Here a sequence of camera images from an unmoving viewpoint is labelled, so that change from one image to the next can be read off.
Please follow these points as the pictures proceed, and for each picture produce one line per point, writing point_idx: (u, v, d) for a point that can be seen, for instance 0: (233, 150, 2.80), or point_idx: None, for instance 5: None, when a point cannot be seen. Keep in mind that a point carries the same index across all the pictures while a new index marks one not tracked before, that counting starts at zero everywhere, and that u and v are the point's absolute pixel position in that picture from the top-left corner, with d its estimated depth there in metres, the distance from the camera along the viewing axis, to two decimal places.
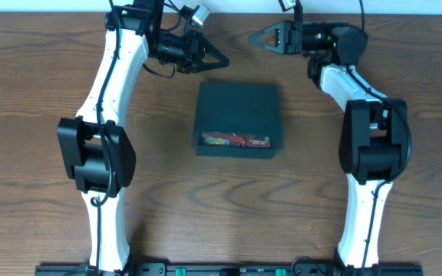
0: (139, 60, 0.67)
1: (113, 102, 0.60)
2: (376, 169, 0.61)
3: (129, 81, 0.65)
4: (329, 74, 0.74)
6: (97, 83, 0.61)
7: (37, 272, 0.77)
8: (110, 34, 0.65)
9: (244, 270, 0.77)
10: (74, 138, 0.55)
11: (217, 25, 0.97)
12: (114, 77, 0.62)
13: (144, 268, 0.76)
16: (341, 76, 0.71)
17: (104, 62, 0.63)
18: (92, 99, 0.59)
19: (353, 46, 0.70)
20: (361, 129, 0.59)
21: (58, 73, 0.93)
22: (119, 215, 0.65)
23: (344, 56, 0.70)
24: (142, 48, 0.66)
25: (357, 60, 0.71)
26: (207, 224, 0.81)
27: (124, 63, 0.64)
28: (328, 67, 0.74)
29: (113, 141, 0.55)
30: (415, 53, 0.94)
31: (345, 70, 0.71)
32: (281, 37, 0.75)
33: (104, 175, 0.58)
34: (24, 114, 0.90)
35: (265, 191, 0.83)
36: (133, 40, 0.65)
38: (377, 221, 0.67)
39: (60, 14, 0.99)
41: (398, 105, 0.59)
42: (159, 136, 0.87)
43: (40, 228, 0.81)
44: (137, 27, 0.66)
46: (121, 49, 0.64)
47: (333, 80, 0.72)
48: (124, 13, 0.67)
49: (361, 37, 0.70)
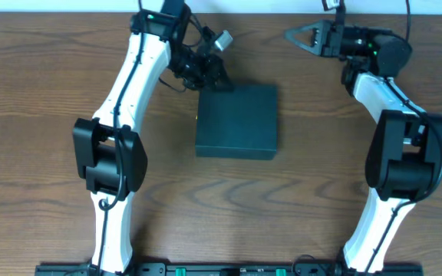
0: (160, 67, 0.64)
1: (131, 107, 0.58)
2: (403, 186, 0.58)
3: (148, 88, 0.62)
4: (363, 83, 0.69)
6: (117, 86, 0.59)
7: (37, 272, 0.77)
8: (133, 37, 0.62)
9: (244, 271, 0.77)
10: (90, 139, 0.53)
11: (218, 26, 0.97)
12: (134, 82, 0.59)
13: (144, 268, 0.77)
16: (377, 85, 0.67)
17: (125, 66, 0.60)
18: (110, 101, 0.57)
19: (397, 57, 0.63)
20: (394, 141, 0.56)
21: (58, 73, 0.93)
22: (124, 222, 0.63)
23: (385, 67, 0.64)
24: (164, 55, 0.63)
25: (398, 71, 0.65)
26: (208, 224, 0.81)
27: (146, 69, 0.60)
28: (364, 76, 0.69)
29: (129, 146, 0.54)
30: (415, 54, 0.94)
31: (383, 80, 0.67)
32: (318, 37, 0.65)
33: (115, 179, 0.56)
34: (25, 114, 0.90)
35: (265, 191, 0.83)
36: (157, 45, 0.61)
38: (390, 234, 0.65)
39: (59, 14, 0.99)
41: (437, 119, 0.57)
42: (162, 137, 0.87)
43: (40, 227, 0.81)
44: (162, 32, 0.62)
46: (143, 54, 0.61)
47: (368, 89, 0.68)
48: (150, 18, 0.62)
49: (406, 47, 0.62)
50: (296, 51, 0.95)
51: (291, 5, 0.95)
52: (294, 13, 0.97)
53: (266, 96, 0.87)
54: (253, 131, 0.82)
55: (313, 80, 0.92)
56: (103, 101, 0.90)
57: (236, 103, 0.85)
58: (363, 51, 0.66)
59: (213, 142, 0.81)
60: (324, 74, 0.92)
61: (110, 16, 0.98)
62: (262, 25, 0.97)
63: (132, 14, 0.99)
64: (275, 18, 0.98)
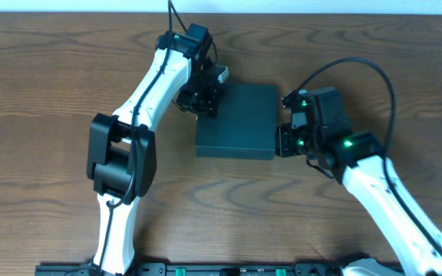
0: (180, 81, 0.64)
1: (150, 109, 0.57)
2: None
3: (168, 99, 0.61)
4: (365, 192, 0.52)
6: (140, 90, 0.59)
7: (37, 272, 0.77)
8: (159, 52, 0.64)
9: (244, 270, 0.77)
10: (106, 135, 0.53)
11: (217, 25, 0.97)
12: (155, 89, 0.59)
13: (144, 268, 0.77)
16: (387, 198, 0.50)
17: (148, 75, 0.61)
18: (131, 103, 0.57)
19: (338, 100, 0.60)
20: None
21: (58, 73, 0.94)
22: (128, 224, 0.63)
23: (326, 109, 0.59)
24: (186, 72, 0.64)
25: (341, 106, 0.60)
26: (207, 224, 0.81)
27: (167, 79, 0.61)
28: (361, 161, 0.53)
29: (143, 145, 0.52)
30: (415, 54, 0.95)
31: (388, 186, 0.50)
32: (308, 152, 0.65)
33: (124, 180, 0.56)
34: (26, 114, 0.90)
35: (265, 190, 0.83)
36: (182, 60, 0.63)
38: None
39: (59, 14, 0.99)
41: None
42: (165, 138, 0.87)
43: (40, 228, 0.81)
44: (186, 50, 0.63)
46: (167, 65, 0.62)
47: (370, 197, 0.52)
48: (176, 37, 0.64)
49: (334, 93, 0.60)
50: (296, 51, 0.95)
51: (292, 4, 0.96)
52: (294, 13, 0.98)
53: (268, 96, 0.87)
54: (258, 131, 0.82)
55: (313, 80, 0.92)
56: (103, 101, 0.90)
57: (238, 103, 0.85)
58: (312, 114, 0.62)
59: (213, 142, 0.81)
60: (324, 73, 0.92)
61: (111, 17, 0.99)
62: (262, 25, 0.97)
63: (131, 13, 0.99)
64: (276, 18, 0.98)
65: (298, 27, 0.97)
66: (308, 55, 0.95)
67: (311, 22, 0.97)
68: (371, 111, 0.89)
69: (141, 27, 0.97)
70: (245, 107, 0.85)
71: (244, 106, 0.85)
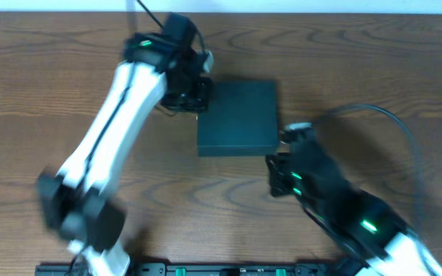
0: (150, 103, 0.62)
1: (111, 149, 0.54)
2: None
3: (130, 129, 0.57)
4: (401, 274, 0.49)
6: (97, 126, 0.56)
7: (37, 272, 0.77)
8: (120, 73, 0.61)
9: (244, 271, 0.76)
10: (49, 213, 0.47)
11: (217, 24, 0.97)
12: (117, 121, 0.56)
13: (144, 268, 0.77)
16: None
17: (110, 103, 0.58)
18: (85, 150, 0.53)
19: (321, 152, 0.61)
20: None
21: (58, 73, 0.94)
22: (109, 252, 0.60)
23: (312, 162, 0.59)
24: (155, 90, 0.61)
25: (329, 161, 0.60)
26: (207, 224, 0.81)
27: (133, 104, 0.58)
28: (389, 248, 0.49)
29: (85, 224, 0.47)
30: (415, 53, 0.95)
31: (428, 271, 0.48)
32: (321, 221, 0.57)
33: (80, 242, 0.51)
34: (24, 114, 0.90)
35: (266, 190, 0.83)
36: (146, 80, 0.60)
38: None
39: (59, 14, 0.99)
41: None
42: (163, 138, 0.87)
43: (40, 228, 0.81)
44: (157, 60, 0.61)
46: (131, 90, 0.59)
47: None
48: (146, 43, 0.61)
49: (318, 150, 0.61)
50: (296, 50, 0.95)
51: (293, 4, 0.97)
52: (294, 13, 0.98)
53: (266, 93, 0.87)
54: (257, 129, 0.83)
55: (313, 80, 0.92)
56: (103, 101, 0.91)
57: (235, 102, 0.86)
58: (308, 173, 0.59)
59: (212, 142, 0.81)
60: (323, 73, 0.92)
61: (111, 16, 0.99)
62: (262, 25, 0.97)
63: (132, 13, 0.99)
64: (276, 18, 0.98)
65: (299, 27, 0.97)
66: (308, 54, 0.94)
67: (312, 22, 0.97)
68: (371, 111, 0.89)
69: (142, 27, 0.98)
70: (245, 106, 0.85)
71: (243, 104, 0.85)
